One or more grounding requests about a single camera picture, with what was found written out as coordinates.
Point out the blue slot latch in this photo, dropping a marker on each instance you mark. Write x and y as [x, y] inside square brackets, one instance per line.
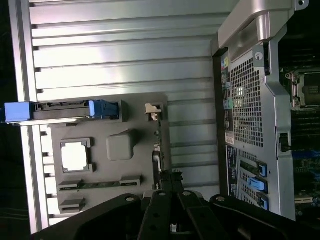
[262, 168]
[264, 203]
[257, 184]

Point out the silver cpu chip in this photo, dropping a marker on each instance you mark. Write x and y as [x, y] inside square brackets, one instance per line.
[75, 157]

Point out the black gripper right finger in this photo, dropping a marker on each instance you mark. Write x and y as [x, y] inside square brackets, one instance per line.
[250, 220]

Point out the metal cpu socket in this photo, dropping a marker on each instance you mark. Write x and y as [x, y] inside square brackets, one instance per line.
[306, 87]

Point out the green ram stick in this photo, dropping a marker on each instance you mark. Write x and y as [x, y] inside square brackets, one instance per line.
[100, 185]

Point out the black printed case label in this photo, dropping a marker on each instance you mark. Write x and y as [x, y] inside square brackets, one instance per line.
[231, 172]

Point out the dark green motherboard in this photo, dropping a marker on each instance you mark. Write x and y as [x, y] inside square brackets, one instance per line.
[305, 162]

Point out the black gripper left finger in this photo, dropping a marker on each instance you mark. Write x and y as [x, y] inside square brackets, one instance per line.
[100, 220]

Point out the beige expansion slot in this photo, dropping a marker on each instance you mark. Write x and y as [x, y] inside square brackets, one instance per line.
[303, 200]

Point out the disk drive with blue carrier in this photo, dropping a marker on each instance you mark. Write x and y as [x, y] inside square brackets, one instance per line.
[62, 111]

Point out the grey metal pc case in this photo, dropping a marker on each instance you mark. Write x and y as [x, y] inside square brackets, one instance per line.
[250, 112]

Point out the grey parts rack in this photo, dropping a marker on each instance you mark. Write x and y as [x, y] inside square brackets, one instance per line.
[112, 120]

